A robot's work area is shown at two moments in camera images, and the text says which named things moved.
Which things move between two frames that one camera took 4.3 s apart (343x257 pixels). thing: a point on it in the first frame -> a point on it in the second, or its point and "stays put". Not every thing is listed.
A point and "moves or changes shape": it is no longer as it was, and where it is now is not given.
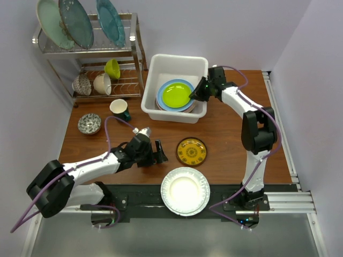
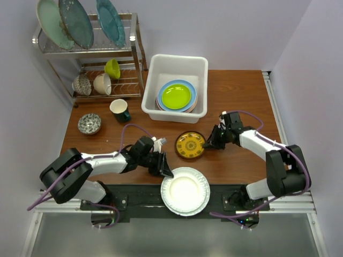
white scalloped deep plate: (185, 190) stays put
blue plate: (159, 93) stays put
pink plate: (187, 110) stays put
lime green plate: (176, 95) stays put
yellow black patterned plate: (191, 151) moves or changes shape
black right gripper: (198, 94) -> (212, 142)
